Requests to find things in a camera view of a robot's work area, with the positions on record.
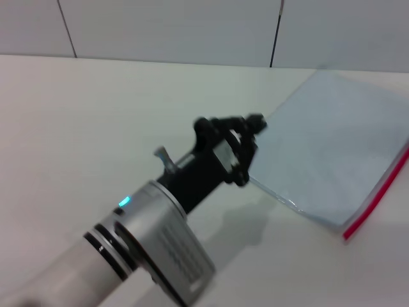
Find thin black wall cable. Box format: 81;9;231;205
269;0;287;68

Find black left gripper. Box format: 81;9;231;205
158;111;268;215

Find clear red-zip document bag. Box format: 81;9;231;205
247;68;409;244

